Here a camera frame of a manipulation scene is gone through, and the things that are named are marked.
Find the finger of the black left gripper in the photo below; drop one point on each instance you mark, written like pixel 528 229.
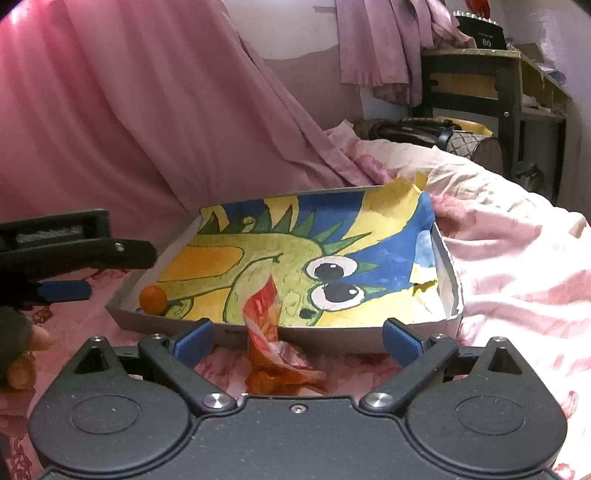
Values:
pixel 64 291

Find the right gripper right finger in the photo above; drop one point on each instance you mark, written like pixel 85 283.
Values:
pixel 422 359

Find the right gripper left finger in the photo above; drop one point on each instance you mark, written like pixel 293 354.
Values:
pixel 171 362

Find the small orange fruit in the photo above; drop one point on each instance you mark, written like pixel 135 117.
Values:
pixel 153 300

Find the orange candy clear bag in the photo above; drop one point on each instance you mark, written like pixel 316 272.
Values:
pixel 279 368

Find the person's left hand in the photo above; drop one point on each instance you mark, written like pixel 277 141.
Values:
pixel 19 339

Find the pink floral bed blanket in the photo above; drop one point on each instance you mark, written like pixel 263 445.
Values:
pixel 525 270

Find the pink curtain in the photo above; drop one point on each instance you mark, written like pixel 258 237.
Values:
pixel 151 110

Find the dark handbag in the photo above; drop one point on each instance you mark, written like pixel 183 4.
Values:
pixel 446 134

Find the dark wooden desk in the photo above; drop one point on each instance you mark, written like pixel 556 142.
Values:
pixel 504 85

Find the purple hanging cloth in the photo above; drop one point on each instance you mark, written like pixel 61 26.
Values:
pixel 381 44

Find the black calendar box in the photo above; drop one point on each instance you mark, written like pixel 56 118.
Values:
pixel 487 33

